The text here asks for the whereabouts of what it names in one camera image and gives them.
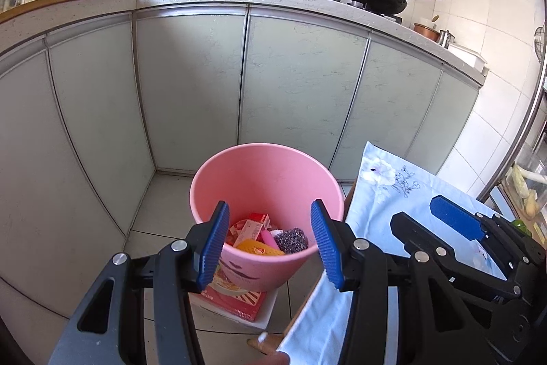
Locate ginger root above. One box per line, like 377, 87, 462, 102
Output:
525, 190, 540, 218

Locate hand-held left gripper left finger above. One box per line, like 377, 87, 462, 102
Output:
47, 200, 231, 365

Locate kitchen counter cabinet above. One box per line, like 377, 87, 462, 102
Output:
0, 0, 488, 331

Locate corn cob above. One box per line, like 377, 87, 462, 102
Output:
510, 165, 531, 203

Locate white flat board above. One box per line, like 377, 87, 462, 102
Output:
188, 288, 280, 338

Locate white lidded container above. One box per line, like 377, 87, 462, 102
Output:
448, 43, 489, 76

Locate orange packet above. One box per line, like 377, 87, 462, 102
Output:
235, 240, 286, 257

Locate clear plastic container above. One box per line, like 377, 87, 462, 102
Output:
504, 143, 547, 220

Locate copper pot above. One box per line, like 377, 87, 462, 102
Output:
412, 22, 441, 43

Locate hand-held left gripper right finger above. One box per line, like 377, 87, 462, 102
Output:
310, 198, 496, 365

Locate silver scrub sponge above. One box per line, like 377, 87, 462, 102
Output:
273, 227, 309, 252

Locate light blue floral tablecloth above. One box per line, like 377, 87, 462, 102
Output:
278, 141, 509, 365

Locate metal shelf rack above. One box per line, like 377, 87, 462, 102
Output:
476, 23, 547, 246

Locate red medicine box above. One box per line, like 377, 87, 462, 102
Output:
231, 220, 263, 247

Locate red printed carton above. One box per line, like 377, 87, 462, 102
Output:
200, 258, 268, 323

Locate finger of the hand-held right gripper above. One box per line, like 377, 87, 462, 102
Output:
429, 195, 535, 267
391, 211, 524, 301

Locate pink plastic bucket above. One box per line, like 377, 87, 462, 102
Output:
190, 143, 346, 292

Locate small metal fan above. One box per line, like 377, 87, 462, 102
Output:
533, 26, 547, 64

